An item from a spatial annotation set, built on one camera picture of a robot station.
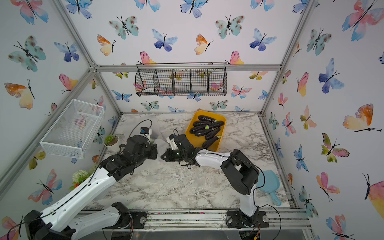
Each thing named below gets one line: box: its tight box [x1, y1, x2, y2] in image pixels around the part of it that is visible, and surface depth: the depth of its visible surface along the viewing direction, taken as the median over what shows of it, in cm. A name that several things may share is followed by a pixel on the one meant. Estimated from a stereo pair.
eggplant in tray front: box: [202, 135, 221, 149], surface depth 102 cm
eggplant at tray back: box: [198, 115, 217, 123], surface depth 116 cm
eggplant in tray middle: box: [195, 128, 214, 137], surface depth 107 cm
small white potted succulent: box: [103, 134, 120, 151], surface depth 95 cm
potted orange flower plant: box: [69, 163, 99, 190], surface depth 74 cm
